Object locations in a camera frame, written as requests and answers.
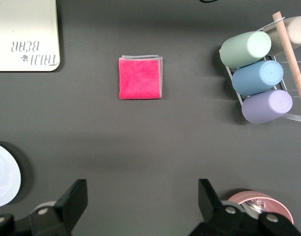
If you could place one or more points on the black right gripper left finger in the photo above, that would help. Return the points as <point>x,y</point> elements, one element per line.
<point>66,209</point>

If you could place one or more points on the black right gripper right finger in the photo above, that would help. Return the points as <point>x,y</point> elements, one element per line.
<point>211,211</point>

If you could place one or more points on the pale lavender round plate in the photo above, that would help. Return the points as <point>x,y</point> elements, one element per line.
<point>3,177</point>

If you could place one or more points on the metal scoop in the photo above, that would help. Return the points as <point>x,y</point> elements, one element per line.
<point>255,205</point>

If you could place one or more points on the pink bowl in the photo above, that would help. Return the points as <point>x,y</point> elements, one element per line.
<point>280,206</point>

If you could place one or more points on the purple cup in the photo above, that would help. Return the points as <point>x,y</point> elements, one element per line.
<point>265,108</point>

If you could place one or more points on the blue cup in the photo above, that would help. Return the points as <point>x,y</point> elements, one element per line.
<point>255,78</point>

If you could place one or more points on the pink folded cloth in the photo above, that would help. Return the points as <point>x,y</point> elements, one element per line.
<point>139,78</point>

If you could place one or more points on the green cup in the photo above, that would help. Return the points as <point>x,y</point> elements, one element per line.
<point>243,49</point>

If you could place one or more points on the cream tray with bear print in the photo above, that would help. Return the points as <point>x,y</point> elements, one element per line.
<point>22,24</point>

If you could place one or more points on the beige cup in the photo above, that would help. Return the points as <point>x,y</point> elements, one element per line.
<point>296,29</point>

